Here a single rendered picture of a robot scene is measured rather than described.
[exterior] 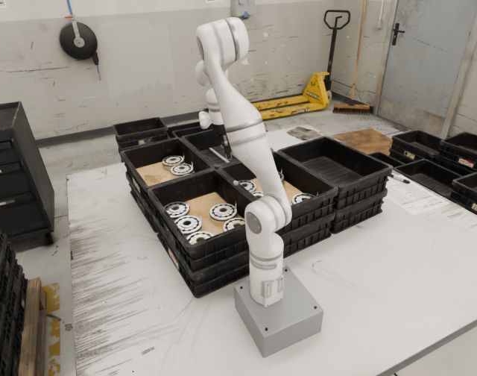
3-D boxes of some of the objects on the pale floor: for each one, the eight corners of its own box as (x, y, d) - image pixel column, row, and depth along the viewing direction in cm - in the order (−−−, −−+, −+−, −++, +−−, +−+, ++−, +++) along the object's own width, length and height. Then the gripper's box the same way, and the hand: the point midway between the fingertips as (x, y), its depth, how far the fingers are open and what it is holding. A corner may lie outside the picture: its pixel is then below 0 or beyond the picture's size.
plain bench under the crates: (498, 379, 155) (572, 266, 118) (147, 616, 100) (83, 541, 64) (301, 204, 280) (307, 123, 244) (97, 267, 225) (65, 174, 189)
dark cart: (59, 245, 245) (12, 127, 198) (-13, 265, 230) (-83, 142, 183) (59, 204, 292) (21, 101, 245) (-1, 218, 277) (-55, 111, 230)
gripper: (234, 126, 114) (241, 164, 124) (228, 104, 125) (235, 141, 136) (212, 130, 113) (220, 168, 124) (208, 109, 125) (216, 145, 135)
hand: (227, 151), depth 129 cm, fingers open, 5 cm apart
